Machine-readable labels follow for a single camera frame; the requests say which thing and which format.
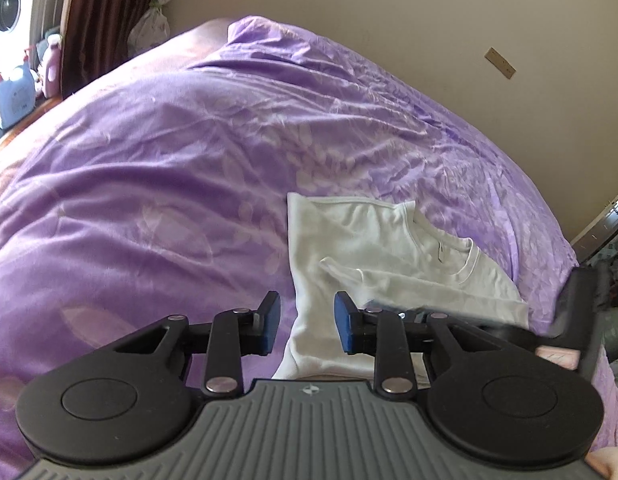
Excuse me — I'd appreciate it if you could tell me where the dark wooden door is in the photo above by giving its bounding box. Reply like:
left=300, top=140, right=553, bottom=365
left=571, top=194, right=618, bottom=262

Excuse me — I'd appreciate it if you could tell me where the person's right hand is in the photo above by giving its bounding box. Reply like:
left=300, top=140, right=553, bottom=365
left=586, top=448, right=618, bottom=480

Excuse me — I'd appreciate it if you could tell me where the white long sleeve sweatshirt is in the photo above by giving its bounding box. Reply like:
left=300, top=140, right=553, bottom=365
left=274, top=193, right=528, bottom=379

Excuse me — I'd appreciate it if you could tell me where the blue detergent bottle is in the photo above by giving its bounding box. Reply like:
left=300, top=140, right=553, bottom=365
left=0, top=54, right=36, bottom=130

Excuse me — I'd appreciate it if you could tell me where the wall socket plate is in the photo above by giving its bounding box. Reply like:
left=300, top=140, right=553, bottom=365
left=485, top=48, right=516, bottom=79

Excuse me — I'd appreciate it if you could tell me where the purple floral bed cover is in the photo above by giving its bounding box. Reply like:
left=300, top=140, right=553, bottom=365
left=0, top=16, right=618, bottom=479

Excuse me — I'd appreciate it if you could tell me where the pink bottle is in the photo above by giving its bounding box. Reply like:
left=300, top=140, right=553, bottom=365
left=39, top=34, right=62, bottom=99

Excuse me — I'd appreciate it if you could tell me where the brown patterned curtain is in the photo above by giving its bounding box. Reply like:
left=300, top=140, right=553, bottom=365
left=60, top=0, right=150, bottom=98

